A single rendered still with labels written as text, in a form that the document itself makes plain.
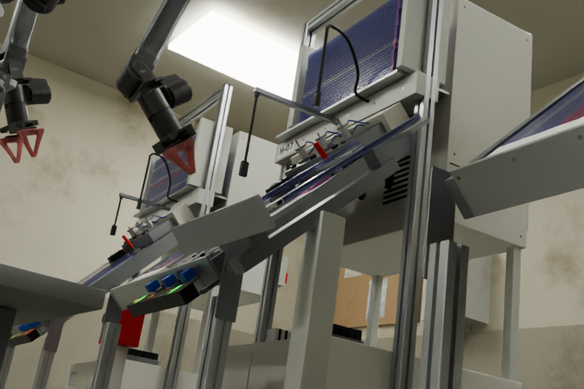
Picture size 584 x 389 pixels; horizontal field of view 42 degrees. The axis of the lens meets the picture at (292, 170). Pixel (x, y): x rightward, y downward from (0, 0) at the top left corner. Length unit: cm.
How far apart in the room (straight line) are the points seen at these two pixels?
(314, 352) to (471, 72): 113
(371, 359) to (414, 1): 102
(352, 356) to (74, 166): 443
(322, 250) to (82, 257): 450
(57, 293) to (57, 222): 437
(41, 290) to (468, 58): 141
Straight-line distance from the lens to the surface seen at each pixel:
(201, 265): 175
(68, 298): 157
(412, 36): 221
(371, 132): 207
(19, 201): 587
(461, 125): 225
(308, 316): 152
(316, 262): 154
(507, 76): 246
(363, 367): 188
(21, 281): 155
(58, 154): 604
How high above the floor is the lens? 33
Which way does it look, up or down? 21 degrees up
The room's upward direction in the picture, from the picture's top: 9 degrees clockwise
